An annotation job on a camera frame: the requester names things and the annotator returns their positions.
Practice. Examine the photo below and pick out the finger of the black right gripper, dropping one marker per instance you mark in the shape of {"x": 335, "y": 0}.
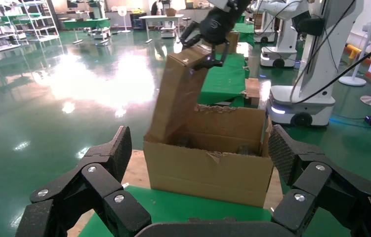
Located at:
{"x": 224, "y": 55}
{"x": 190, "y": 34}

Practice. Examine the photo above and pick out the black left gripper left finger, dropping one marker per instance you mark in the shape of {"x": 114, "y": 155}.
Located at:
{"x": 100, "y": 183}

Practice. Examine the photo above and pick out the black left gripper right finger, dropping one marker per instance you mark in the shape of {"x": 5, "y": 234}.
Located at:
{"x": 316, "y": 183}

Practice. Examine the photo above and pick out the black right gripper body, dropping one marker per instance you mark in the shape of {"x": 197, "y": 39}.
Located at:
{"x": 218, "y": 26}

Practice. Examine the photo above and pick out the small long cardboard box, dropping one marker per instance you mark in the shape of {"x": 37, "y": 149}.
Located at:
{"x": 175, "y": 95}

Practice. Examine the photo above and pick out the large open cardboard carton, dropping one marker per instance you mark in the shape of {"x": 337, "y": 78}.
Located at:
{"x": 211, "y": 183}

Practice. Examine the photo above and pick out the round stool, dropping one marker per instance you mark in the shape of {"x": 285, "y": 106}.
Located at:
{"x": 187, "y": 19}

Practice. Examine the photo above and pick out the white wheeled robot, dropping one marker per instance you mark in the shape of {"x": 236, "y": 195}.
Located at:
{"x": 303, "y": 104}
{"x": 101, "y": 34}
{"x": 169, "y": 32}
{"x": 283, "y": 49}

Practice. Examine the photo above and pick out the plain green tablecloth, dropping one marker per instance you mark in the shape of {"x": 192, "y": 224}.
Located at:
{"x": 224, "y": 81}

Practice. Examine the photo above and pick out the green covered table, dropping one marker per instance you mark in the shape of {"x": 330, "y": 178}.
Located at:
{"x": 87, "y": 23}
{"x": 245, "y": 31}

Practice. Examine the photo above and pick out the white table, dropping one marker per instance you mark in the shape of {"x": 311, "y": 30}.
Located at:
{"x": 160, "y": 17}

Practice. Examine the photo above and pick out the metal binder clip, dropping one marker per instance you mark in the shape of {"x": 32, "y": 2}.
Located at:
{"x": 244, "y": 94}

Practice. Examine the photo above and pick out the person in dark clothes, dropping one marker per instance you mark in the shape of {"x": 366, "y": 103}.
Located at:
{"x": 155, "y": 8}

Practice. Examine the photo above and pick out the brown wooden board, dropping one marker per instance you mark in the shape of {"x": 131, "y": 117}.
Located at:
{"x": 252, "y": 91}

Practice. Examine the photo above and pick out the black cabinet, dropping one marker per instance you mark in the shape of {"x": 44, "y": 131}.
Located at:
{"x": 137, "y": 23}

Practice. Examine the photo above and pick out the yellow orange barrier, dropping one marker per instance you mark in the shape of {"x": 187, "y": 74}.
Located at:
{"x": 351, "y": 49}

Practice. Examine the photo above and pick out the white pedestal fan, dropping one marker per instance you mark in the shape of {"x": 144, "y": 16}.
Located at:
{"x": 352, "y": 80}
{"x": 122, "y": 11}

